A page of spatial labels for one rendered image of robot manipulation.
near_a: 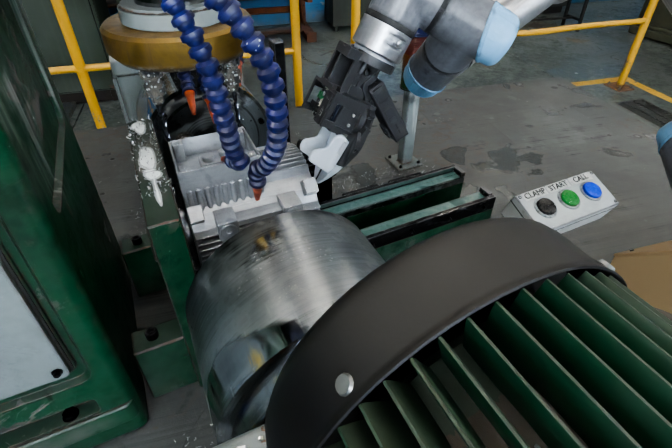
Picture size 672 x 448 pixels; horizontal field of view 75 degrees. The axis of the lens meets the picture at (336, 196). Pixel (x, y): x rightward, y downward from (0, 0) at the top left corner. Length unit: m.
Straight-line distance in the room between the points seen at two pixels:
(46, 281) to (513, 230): 0.48
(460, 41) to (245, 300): 0.43
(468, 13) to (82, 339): 0.62
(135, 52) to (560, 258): 0.48
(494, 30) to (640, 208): 0.81
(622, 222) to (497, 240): 1.09
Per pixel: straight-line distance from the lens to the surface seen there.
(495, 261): 0.17
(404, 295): 0.16
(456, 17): 0.63
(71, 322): 0.60
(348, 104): 0.62
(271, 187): 0.69
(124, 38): 0.56
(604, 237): 1.19
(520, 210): 0.73
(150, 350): 0.73
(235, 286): 0.46
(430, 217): 0.89
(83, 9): 3.82
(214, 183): 0.66
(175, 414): 0.80
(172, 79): 0.93
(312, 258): 0.45
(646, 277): 1.03
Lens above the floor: 1.48
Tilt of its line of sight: 36 degrees down
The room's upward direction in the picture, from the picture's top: straight up
